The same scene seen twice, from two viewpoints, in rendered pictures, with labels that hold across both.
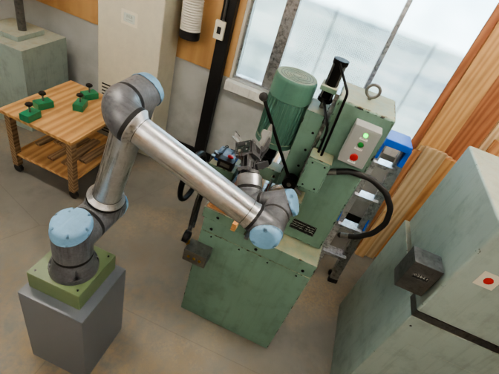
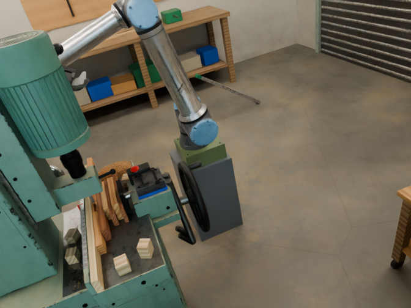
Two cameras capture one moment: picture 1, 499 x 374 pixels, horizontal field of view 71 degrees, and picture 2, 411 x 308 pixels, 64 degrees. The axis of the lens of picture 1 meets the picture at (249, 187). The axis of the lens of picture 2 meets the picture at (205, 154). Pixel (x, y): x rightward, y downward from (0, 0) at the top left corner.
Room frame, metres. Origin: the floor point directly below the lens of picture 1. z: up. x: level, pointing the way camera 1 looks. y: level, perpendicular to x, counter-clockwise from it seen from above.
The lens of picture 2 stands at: (2.38, 0.03, 1.64)
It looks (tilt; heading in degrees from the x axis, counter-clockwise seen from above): 34 degrees down; 159
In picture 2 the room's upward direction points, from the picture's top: 13 degrees counter-clockwise
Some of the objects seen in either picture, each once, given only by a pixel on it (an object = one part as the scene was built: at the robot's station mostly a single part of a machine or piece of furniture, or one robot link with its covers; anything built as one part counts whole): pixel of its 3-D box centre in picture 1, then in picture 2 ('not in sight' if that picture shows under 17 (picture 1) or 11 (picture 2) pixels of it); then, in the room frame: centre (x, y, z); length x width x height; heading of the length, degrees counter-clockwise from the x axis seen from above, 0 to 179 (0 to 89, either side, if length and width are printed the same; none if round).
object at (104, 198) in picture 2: not in sight; (106, 200); (1.38, 0.00, 0.93); 0.16 x 0.02 x 0.06; 173
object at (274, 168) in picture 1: (266, 171); (78, 186); (1.39, -0.05, 1.03); 0.14 x 0.07 x 0.09; 83
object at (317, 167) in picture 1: (315, 171); not in sight; (1.21, -0.23, 1.22); 0.09 x 0.08 x 0.15; 83
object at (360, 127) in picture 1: (359, 144); not in sight; (1.21, -0.33, 1.40); 0.10 x 0.06 x 0.16; 83
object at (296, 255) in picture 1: (269, 219); (80, 252); (1.38, -0.16, 0.76); 0.57 x 0.45 x 0.09; 83
